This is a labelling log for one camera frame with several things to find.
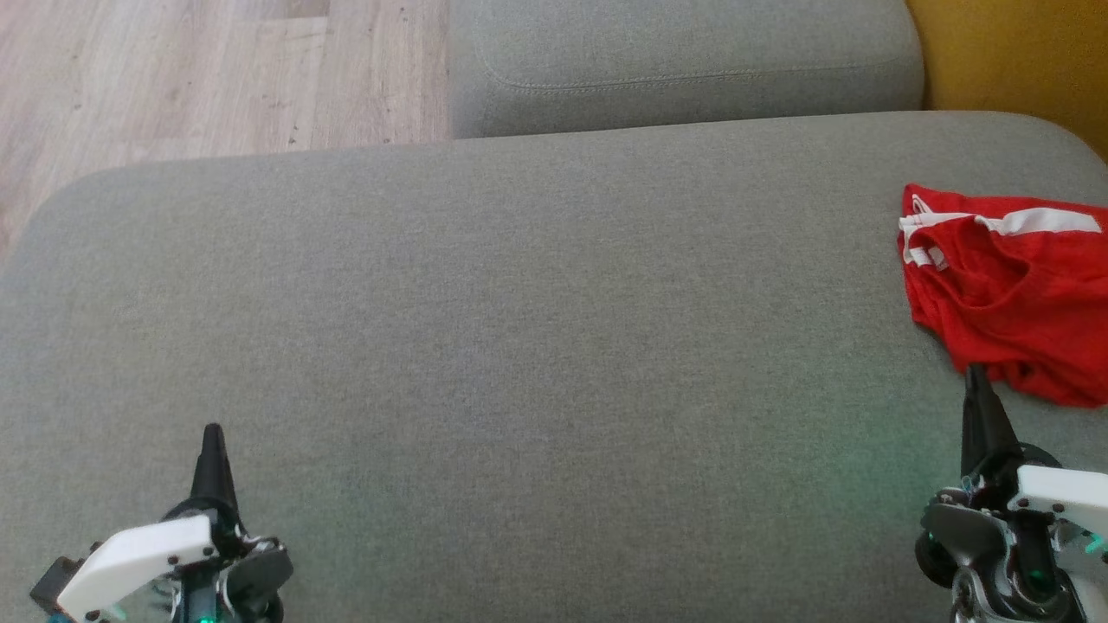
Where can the red garment with white band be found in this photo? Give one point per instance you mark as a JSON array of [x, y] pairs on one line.
[[1039, 329]]

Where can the yellow cushion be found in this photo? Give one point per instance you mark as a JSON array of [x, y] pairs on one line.
[[1021, 61]]

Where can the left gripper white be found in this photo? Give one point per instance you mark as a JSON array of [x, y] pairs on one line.
[[138, 562]]

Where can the red garment white striped trim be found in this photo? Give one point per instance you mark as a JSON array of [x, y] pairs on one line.
[[995, 197]]

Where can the small grey sofa cushion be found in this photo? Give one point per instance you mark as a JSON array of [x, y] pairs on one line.
[[684, 52]]

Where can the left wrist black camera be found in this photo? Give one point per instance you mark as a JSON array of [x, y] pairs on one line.
[[54, 581]]

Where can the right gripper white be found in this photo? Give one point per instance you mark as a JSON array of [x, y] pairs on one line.
[[1056, 502]]

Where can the large grey sofa seat cushion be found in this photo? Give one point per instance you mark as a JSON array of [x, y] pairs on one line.
[[519, 346]]

